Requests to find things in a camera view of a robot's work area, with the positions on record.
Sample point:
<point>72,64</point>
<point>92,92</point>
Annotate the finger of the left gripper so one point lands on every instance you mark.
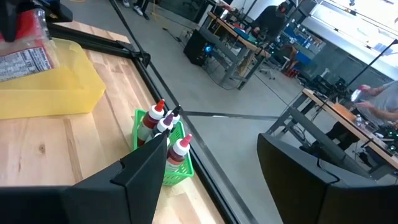
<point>11,18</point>
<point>59,12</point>

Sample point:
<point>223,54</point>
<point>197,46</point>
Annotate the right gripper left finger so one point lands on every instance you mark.
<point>130,193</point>

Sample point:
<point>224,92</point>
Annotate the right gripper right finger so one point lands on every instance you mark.
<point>304,199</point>

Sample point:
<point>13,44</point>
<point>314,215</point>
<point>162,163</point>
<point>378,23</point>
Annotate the red snack packet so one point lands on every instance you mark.
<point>28,59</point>

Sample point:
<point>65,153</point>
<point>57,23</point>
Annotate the pink capped colouring bottle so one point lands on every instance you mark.
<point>177,154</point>

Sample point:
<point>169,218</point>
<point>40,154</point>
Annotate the dark colouring bottle black tip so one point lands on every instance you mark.
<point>158,135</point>

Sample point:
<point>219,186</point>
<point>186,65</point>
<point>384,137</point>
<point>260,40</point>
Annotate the red food colouring bottle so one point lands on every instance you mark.
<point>149,123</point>

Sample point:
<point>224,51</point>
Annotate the black colouring bottle grey label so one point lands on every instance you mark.
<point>174,116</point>

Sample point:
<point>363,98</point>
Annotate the green plastic basket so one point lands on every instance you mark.
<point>180,174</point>

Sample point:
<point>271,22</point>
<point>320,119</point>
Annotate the person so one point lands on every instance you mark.
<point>385,99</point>
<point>269,20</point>
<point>138,9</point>

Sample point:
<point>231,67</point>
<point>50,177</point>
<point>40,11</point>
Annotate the yellow translucent plastic bin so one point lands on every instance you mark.
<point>62,93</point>

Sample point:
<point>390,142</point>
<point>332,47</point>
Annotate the wood topped metal workbench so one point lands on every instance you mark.
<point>314,96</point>
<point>236,34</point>

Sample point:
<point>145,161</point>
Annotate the black computer case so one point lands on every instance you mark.
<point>196,46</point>

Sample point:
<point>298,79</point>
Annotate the black aluminium table frame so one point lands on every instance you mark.
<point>93,42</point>

